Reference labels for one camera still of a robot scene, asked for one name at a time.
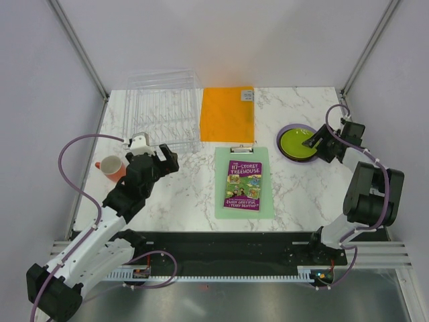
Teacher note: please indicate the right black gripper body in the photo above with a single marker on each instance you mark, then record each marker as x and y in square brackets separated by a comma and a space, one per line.
[326, 148]

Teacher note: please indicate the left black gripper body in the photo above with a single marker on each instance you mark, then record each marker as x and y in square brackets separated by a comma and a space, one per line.
[161, 168]

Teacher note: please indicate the green plate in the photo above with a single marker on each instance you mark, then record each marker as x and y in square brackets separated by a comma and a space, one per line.
[293, 138]

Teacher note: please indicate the lilac plastic plate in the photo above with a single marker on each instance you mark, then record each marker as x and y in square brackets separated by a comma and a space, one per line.
[291, 126]

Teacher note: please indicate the red floral plate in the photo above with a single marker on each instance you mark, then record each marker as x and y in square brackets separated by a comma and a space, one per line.
[300, 155]

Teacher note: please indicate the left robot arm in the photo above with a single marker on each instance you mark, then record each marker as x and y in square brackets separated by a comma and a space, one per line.
[60, 286]

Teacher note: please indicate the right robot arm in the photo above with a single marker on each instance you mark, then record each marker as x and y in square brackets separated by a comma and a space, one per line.
[373, 196]

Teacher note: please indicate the orange and white mug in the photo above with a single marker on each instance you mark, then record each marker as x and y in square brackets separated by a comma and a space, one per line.
[112, 167]

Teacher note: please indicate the mint green clipboard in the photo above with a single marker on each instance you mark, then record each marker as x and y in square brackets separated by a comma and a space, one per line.
[222, 157]

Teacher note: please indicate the purple treehouse book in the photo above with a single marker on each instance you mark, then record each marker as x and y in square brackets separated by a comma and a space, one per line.
[243, 188]

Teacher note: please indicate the orange folder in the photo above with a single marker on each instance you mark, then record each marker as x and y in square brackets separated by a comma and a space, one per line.
[228, 115]

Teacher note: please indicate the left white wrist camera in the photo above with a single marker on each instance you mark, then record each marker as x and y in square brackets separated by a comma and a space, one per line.
[139, 142]

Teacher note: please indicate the white wire dish rack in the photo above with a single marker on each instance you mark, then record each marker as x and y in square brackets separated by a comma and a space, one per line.
[164, 105]

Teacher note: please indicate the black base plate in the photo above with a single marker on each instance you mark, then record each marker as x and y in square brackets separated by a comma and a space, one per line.
[228, 253]

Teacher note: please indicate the white slotted cable duct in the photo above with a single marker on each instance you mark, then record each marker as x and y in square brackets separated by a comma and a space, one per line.
[303, 274]

